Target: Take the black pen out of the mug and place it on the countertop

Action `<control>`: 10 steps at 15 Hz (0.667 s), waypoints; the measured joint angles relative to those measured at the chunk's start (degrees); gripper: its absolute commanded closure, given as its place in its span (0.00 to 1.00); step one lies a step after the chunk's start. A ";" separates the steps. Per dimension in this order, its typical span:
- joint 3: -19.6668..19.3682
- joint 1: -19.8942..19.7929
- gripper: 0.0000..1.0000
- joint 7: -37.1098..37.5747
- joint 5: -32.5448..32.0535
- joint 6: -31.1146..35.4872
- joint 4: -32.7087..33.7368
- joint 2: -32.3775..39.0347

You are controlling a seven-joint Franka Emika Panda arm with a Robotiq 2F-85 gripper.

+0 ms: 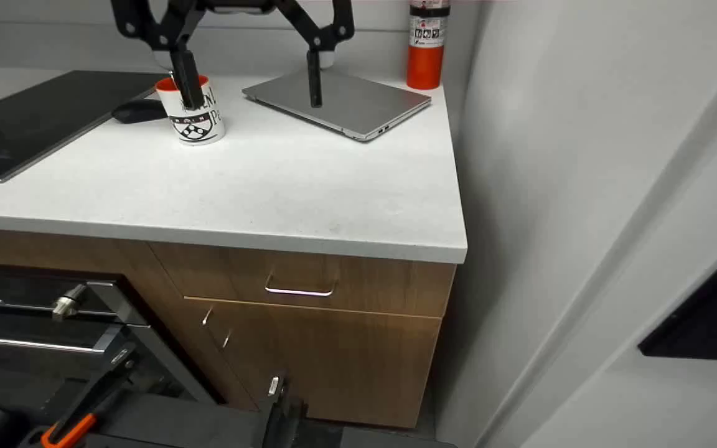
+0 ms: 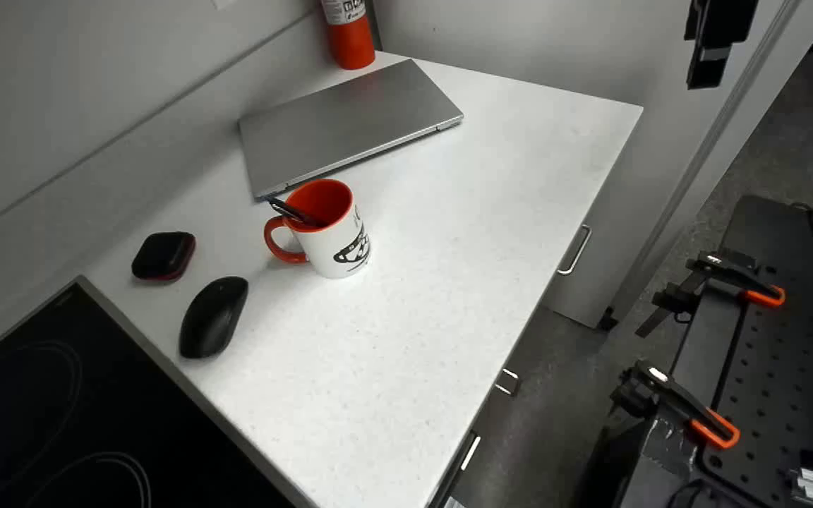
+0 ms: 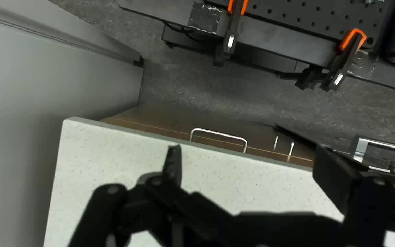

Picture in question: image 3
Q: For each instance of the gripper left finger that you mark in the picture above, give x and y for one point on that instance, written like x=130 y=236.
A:
x=170 y=206

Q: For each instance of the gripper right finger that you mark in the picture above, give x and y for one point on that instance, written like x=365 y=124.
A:
x=365 y=199

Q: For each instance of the brown wooden drawer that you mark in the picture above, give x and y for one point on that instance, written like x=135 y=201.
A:
x=170 y=120

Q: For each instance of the orange and black clamp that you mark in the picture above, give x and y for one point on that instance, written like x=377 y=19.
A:
x=345 y=58
x=231 y=37

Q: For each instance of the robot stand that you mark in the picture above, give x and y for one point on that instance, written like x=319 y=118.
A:
x=286 y=31

